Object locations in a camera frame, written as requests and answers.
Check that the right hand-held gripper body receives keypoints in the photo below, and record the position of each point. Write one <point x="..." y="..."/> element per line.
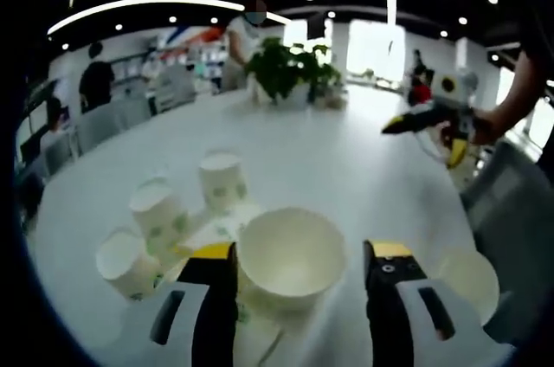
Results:
<point x="450" y="85"/>

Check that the green potted plant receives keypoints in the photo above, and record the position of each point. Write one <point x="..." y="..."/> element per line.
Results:
<point x="281" y="68"/>

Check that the curved ceiling light strip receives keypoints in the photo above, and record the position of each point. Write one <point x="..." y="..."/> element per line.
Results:
<point x="151" y="0"/>

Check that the grey office chair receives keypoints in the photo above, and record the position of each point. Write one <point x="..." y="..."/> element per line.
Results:
<point x="510" y="211"/>

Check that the person's right hand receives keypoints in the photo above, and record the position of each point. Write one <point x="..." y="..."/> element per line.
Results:
<point x="487" y="126"/>

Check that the white table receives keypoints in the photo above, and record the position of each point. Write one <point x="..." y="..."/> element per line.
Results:
<point x="346" y="194"/>

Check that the white paper cup green print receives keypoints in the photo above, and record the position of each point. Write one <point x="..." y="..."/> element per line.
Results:
<point x="255" y="336"/>
<point x="160" y="220"/>
<point x="469" y="285"/>
<point x="220" y="226"/>
<point x="125" y="267"/>
<point x="223" y="181"/>
<point x="294" y="263"/>

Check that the person's dark clothing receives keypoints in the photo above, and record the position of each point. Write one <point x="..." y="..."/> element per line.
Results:
<point x="539" y="34"/>

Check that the black wall speaker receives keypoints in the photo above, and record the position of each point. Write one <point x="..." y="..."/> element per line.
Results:
<point x="317" y="26"/>

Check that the grey partition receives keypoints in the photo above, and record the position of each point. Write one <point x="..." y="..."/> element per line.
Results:
<point x="173" y="90"/>

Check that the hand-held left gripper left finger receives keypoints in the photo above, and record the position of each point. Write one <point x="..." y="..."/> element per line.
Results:
<point x="216" y="298"/>

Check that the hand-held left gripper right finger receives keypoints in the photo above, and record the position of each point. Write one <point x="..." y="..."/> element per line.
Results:
<point x="385" y="298"/>

